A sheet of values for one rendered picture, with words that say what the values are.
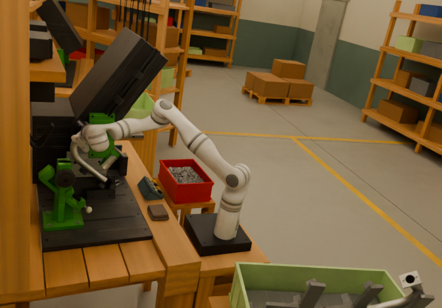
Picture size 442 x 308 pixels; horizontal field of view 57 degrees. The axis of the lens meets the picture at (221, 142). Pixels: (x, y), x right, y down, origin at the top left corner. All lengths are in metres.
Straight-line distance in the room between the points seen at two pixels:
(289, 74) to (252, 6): 3.54
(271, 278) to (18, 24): 1.20
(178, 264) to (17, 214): 0.61
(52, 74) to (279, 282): 1.12
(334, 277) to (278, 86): 6.44
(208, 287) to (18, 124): 0.97
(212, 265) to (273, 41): 10.48
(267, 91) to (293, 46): 4.51
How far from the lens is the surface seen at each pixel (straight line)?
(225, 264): 1.75
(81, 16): 5.44
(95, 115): 1.97
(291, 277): 1.67
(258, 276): 1.63
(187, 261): 1.64
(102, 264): 1.64
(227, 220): 1.75
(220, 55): 10.90
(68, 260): 1.66
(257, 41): 11.73
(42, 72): 1.52
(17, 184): 1.33
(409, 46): 7.59
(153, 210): 1.87
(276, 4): 11.81
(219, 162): 1.65
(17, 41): 1.20
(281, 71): 8.38
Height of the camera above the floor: 1.88
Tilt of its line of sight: 20 degrees down
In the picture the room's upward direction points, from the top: 10 degrees clockwise
